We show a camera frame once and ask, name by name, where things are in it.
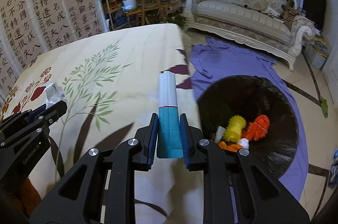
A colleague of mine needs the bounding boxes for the white paper ball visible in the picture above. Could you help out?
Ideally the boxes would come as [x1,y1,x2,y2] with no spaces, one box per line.
[45,82,67,108]

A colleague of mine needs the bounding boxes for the white teal tube box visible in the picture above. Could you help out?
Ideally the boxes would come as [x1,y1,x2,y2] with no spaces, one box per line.
[156,71,183,159]

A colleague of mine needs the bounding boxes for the orange plastic wrapper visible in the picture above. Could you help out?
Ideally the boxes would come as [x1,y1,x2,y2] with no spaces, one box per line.
[218,141,243,152]

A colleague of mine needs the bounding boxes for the yellow foam net bundle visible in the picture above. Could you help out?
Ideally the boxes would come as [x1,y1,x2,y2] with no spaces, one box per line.
[223,115,246,142]

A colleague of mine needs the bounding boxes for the red foam net bundle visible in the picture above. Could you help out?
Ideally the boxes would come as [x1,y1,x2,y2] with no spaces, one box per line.
[242,115,270,141]

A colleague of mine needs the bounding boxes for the white ball trash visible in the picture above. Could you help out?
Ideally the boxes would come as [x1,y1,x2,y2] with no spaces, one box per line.
[237,138,249,150]

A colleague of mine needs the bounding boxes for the black trash bin with bag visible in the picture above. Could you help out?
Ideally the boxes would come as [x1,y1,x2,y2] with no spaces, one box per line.
[197,75,299,178]

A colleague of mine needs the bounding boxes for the floral cream tablecloth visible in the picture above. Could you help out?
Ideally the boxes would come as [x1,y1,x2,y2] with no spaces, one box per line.
[0,22,209,224]

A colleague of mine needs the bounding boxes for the purple cloth on floor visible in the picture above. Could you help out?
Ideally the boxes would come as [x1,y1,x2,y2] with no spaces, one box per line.
[190,37,308,200]

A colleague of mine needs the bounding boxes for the calligraphy screen panel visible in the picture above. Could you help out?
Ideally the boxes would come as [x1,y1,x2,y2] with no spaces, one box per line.
[1,0,108,103]

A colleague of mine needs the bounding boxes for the small floor potted plant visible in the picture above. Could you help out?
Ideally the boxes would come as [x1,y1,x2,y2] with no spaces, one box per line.
[166,14,186,29]

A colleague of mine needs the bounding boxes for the wooden plant stand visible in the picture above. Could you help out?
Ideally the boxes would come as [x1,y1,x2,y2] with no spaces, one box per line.
[126,0,172,25]

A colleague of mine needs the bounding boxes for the green rag on floor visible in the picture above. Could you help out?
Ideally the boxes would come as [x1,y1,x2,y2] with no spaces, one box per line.
[319,96,328,118]

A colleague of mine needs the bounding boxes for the blue white shoes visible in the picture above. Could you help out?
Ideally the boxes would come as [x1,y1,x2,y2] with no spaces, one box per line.
[328,150,338,188]

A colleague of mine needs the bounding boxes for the ornate white sofa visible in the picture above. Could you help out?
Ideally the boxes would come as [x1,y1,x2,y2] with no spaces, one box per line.
[182,0,315,70]

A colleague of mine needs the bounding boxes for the storage box with books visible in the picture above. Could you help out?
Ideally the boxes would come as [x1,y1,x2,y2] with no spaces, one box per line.
[305,35,329,69]

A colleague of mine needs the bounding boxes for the black television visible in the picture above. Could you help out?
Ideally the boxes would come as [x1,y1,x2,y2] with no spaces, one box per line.
[303,0,327,31]

